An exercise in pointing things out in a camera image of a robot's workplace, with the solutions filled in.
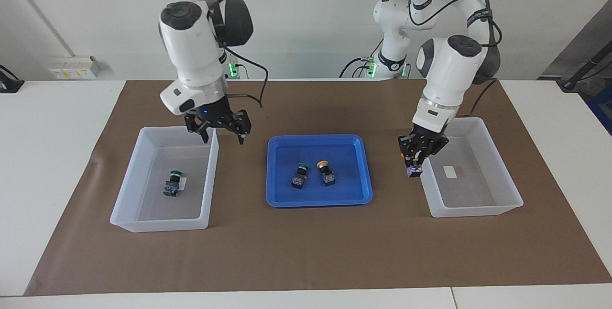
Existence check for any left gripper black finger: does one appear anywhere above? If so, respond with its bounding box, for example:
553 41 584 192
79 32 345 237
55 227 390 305
417 142 450 167
398 136 417 166

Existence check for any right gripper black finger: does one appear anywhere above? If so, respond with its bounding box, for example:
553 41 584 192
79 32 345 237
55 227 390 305
185 118 211 144
229 110 251 145

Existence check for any green push button switch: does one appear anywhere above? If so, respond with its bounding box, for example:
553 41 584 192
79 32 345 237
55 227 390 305
163 169 184 198
291 162 309 189

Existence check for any translucent white plastic box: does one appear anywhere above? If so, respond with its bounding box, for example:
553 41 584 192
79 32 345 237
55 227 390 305
408 117 524 218
109 125 219 233

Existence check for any blue plastic tray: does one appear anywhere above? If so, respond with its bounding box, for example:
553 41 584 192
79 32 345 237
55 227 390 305
265 133 373 208

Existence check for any brown paper table mat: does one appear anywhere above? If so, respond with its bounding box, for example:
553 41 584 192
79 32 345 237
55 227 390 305
24 79 612 296

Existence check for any black tripod pole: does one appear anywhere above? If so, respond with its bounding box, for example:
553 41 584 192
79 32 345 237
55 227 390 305
559 39 612 92

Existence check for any blue storage bin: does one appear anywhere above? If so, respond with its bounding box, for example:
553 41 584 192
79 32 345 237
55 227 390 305
587 84 612 136

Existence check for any black desk stand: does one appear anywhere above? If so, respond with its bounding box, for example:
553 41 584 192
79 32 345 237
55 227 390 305
0 64 25 93

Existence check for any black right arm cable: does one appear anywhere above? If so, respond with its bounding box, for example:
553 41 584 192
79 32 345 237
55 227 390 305
143 0 269 109

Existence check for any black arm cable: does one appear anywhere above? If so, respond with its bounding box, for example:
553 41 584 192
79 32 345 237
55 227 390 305
143 0 269 109
404 0 503 118

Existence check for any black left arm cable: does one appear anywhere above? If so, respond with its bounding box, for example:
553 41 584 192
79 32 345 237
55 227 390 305
404 0 503 118

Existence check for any black base cable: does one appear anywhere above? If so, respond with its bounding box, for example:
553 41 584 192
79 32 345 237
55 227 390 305
339 36 385 79

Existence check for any white wall socket box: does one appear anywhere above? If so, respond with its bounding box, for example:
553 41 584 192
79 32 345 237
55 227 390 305
48 55 102 80

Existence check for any white wall cable conduit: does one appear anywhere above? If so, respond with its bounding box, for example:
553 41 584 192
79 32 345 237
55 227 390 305
2 0 77 58

